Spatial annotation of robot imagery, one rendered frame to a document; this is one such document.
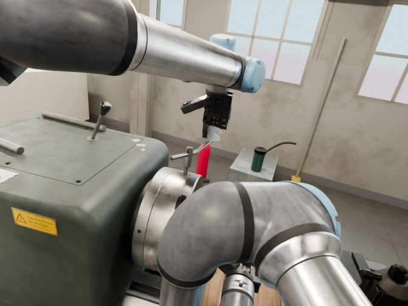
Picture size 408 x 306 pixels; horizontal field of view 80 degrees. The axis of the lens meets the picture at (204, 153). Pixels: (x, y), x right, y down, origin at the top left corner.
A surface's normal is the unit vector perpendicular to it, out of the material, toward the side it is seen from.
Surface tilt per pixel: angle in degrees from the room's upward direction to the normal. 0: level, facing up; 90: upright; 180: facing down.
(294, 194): 7
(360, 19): 90
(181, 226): 61
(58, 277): 90
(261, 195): 12
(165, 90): 90
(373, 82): 90
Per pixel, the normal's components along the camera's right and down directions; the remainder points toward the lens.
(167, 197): 0.01, -0.59
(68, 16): 0.43, 0.25
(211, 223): -0.23, -0.25
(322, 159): -0.36, 0.34
